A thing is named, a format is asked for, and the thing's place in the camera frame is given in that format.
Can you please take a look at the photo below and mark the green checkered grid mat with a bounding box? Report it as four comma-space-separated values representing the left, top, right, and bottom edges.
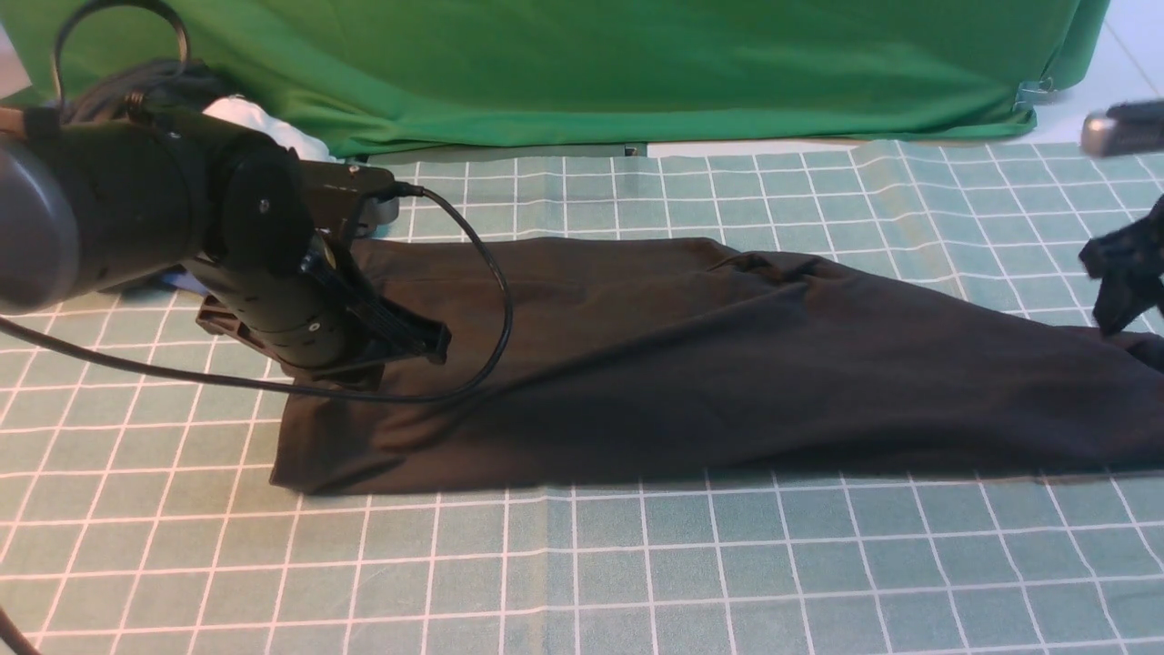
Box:
1, 142, 1163, 654

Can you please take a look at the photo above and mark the green backdrop cloth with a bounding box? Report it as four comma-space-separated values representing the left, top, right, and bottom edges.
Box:
0, 0, 1112, 157

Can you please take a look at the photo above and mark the dark gray long-sleeve shirt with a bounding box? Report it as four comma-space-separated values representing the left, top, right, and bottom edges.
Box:
270, 237, 1163, 494

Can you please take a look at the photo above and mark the white crumpled shirt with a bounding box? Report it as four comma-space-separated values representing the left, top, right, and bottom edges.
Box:
203, 95, 338, 163

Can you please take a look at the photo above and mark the dark crumpled clothes pile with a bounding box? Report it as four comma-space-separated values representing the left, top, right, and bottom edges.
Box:
62, 59, 237, 124

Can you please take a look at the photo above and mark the black left camera cable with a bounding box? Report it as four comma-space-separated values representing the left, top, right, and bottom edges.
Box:
0, 0, 514, 655

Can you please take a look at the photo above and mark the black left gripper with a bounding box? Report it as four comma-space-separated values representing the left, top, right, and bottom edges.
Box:
186, 232, 452, 393

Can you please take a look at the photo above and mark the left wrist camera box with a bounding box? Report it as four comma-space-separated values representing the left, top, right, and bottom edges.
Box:
300, 161, 400, 242

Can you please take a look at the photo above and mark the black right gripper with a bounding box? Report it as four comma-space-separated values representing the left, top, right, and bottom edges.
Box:
1079, 198, 1163, 337

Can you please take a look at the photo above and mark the metal binder clip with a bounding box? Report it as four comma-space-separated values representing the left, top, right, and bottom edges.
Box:
1013, 77, 1059, 113

